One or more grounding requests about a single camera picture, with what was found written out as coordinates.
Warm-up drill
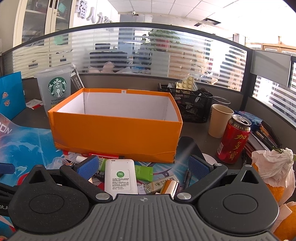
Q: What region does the blue paper bag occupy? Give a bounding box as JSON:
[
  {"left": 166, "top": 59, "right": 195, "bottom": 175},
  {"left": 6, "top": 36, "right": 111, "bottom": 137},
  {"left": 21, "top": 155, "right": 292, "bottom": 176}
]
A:
[{"left": 0, "top": 71, "right": 26, "bottom": 121}]

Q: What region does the shiny metallic cylinder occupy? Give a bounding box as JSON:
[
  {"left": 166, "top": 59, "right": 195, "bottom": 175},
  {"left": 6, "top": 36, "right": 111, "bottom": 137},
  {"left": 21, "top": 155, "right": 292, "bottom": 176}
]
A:
[{"left": 160, "top": 181, "right": 180, "bottom": 198}]

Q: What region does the clear plastic cup green logo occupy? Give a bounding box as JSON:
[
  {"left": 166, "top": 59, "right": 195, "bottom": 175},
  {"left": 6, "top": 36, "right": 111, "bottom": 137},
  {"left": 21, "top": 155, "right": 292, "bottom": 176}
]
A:
[{"left": 34, "top": 66, "right": 75, "bottom": 114}]

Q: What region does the black office chair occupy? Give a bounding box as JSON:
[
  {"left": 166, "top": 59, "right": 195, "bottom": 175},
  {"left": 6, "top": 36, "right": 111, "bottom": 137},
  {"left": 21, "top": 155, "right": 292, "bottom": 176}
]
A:
[{"left": 89, "top": 43, "right": 129, "bottom": 71}]

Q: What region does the red drink can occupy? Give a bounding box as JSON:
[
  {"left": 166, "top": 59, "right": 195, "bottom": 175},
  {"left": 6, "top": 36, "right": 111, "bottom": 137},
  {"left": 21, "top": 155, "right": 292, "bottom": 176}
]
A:
[{"left": 217, "top": 114, "right": 252, "bottom": 164}]

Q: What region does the red marker pen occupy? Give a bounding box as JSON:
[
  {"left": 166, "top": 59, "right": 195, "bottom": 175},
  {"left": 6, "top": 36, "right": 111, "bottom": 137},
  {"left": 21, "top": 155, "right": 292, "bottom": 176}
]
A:
[{"left": 63, "top": 150, "right": 126, "bottom": 160}]

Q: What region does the round metal mesh cup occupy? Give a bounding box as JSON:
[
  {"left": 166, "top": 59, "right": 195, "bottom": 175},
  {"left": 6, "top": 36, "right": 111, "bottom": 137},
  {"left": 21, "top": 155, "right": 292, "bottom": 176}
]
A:
[{"left": 212, "top": 96, "right": 231, "bottom": 110}]

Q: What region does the glass door cabinet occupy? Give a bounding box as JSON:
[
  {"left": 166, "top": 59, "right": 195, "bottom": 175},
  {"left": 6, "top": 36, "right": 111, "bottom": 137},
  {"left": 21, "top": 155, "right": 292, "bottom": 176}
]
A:
[{"left": 13, "top": 0, "right": 77, "bottom": 45}]

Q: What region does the green packet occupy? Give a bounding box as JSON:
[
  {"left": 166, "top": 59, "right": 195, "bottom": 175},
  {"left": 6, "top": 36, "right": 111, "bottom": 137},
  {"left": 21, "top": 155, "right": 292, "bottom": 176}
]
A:
[{"left": 134, "top": 165, "right": 154, "bottom": 181}]

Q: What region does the orange cardboard box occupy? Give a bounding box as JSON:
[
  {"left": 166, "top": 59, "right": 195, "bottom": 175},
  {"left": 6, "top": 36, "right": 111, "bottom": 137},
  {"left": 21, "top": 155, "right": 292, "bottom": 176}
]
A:
[{"left": 48, "top": 88, "right": 183, "bottom": 164}]

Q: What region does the blue printed desk mat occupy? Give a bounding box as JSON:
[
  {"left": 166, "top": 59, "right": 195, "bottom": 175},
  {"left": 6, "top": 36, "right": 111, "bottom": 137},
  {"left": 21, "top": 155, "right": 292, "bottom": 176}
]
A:
[{"left": 0, "top": 113, "right": 210, "bottom": 239}]

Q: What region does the beige paper cup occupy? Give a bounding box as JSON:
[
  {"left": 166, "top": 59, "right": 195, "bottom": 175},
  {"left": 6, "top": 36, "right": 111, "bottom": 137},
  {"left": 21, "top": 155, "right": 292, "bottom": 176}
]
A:
[{"left": 208, "top": 104, "right": 235, "bottom": 139}]

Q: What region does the blue snack packet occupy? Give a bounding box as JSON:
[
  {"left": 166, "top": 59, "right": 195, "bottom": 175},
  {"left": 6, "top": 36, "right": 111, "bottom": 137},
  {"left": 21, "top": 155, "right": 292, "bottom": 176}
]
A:
[{"left": 234, "top": 110, "right": 263, "bottom": 133}]

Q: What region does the black mesh desk organizer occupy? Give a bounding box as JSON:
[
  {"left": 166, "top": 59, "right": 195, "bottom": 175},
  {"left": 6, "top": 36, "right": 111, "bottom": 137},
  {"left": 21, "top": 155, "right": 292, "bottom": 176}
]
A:
[{"left": 158, "top": 83, "right": 213, "bottom": 123}]

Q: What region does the dark booklet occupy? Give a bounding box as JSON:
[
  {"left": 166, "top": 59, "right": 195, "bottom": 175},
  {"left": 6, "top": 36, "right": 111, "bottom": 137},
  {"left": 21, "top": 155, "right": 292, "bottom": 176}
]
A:
[{"left": 70, "top": 64, "right": 85, "bottom": 91}]

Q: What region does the potted green plant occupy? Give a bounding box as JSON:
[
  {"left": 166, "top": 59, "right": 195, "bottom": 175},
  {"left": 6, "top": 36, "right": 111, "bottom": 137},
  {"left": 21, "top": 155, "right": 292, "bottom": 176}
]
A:
[{"left": 147, "top": 28, "right": 181, "bottom": 52}]

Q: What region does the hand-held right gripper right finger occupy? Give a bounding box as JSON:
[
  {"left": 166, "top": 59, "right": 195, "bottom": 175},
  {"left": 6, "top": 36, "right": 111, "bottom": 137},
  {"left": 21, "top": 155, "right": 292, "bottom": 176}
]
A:
[{"left": 174, "top": 155, "right": 266, "bottom": 204}]

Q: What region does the yellow building brick plate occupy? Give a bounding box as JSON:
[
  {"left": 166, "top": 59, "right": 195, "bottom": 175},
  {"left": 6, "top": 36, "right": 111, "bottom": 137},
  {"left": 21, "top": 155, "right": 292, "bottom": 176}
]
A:
[{"left": 175, "top": 76, "right": 196, "bottom": 90}]

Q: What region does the crumpled white tissue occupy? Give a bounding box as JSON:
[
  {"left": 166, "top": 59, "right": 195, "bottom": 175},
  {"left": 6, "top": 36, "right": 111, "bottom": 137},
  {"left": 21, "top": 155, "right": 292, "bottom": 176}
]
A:
[{"left": 251, "top": 148, "right": 295, "bottom": 189}]

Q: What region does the small white green printed box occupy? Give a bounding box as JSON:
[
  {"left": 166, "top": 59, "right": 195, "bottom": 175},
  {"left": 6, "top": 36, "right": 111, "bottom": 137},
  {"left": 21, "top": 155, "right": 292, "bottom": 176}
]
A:
[{"left": 143, "top": 175, "right": 180, "bottom": 194}]

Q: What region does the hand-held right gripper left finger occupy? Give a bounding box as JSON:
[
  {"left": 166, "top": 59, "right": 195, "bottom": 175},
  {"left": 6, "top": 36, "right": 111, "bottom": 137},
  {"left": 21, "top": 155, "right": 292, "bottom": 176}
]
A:
[{"left": 21, "top": 156, "right": 111, "bottom": 204}]

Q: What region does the stack of notebooks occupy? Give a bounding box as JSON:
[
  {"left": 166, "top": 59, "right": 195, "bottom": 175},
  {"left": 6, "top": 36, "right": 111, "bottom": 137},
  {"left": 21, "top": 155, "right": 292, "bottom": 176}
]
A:
[{"left": 245, "top": 120, "right": 283, "bottom": 161}]

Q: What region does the white paper sheet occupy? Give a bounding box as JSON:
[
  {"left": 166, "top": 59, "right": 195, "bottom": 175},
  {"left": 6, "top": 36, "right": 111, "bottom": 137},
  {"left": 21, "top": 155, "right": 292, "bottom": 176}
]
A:
[{"left": 202, "top": 152, "right": 217, "bottom": 166}]

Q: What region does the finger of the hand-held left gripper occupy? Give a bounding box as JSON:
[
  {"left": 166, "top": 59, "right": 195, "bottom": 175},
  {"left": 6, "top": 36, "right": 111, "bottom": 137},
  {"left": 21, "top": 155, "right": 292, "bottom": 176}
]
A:
[{"left": 0, "top": 163, "right": 14, "bottom": 174}]

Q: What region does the white remote control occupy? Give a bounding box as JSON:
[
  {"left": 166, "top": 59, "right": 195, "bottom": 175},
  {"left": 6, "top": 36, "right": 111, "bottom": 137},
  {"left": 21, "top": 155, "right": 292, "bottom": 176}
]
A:
[{"left": 104, "top": 159, "right": 139, "bottom": 195}]

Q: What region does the red white card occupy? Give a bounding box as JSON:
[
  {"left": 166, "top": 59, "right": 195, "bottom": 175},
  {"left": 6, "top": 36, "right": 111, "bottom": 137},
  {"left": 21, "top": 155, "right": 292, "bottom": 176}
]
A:
[{"left": 25, "top": 99, "right": 45, "bottom": 109}]

